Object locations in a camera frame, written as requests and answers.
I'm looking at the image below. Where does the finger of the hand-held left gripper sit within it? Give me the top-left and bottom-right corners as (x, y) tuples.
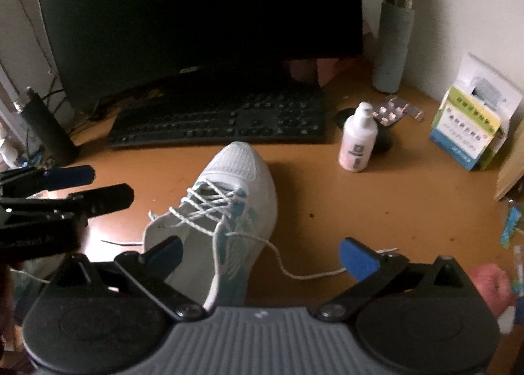
(0, 166), (96, 199)
(8, 184), (135, 219)

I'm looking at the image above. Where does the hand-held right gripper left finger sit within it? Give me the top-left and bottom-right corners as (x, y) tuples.
(55, 236), (206, 322)

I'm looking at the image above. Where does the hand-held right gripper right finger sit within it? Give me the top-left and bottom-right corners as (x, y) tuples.
(313, 237), (467, 322)

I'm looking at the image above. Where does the white speckled shoelace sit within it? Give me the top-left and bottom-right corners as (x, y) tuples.
(100, 180), (346, 281)

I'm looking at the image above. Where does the black thermos bottle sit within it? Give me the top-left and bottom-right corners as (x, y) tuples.
(14, 88), (79, 167)

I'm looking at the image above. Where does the white lotion bottle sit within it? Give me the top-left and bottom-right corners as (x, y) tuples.
(338, 102), (377, 173)

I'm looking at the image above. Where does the black computer mouse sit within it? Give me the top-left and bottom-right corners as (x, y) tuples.
(336, 108), (393, 153)

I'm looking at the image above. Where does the red apple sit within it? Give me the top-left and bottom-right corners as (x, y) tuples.
(467, 264), (514, 318)

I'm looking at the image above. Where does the black keyboard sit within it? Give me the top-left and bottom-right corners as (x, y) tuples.
(106, 84), (330, 149)

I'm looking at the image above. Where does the blue packet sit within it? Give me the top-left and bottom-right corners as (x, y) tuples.
(500, 207), (522, 247)

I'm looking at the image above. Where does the green medicine box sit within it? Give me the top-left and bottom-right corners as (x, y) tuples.
(434, 86), (508, 171)

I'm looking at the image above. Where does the black computer monitor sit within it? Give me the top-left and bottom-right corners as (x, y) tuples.
(35, 0), (365, 109)

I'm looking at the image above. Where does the grey thermos bottle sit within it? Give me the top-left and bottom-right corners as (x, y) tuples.
(372, 0), (415, 94)

